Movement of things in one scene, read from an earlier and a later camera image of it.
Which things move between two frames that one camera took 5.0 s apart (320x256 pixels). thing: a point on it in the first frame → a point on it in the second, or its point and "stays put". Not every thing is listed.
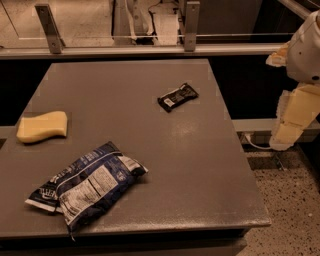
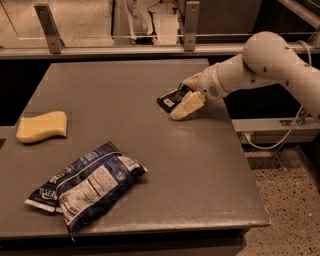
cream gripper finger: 280,57 → 192,82
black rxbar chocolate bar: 185,93 stays put
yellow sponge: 37,128 stays put
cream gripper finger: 296,111 → 191,102
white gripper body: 306,55 → 207,84
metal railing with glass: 147,28 stays put
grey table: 197,185 stays put
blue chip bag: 80,191 stays put
